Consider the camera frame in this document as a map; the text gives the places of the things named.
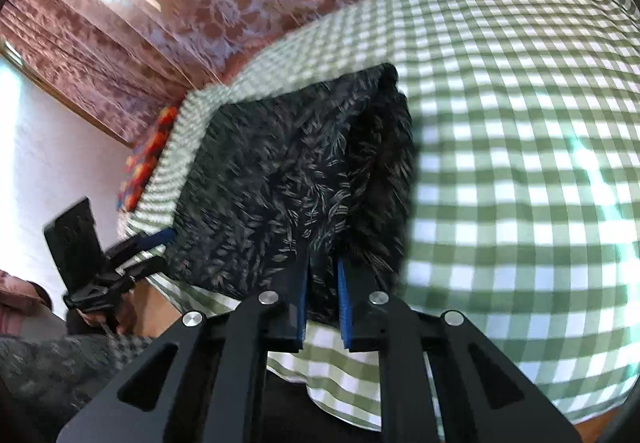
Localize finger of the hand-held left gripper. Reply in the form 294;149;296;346
107;229;176;265
121;256;169;284

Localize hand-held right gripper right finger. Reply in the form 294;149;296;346
337;258;583;443

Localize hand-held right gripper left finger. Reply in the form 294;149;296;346
56;255;312;443

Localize black leaf-print pants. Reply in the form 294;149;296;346
165;63;419;325

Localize person's left hand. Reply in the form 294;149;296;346
80;294;139;337

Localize colourful striped cloth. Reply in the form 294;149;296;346
117;106;179;212

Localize pink cloth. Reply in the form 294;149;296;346
0;269;54;340

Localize person's dark patterned clothing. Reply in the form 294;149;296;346
0;333;157;443

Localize green checked bedsheet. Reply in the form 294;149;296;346
117;0;640;430

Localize brown floral curtain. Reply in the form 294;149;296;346
0;0;417;149

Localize wooden bed frame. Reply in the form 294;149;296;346
131;280;622;443

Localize wooden window frame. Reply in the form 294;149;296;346
0;37;132;147

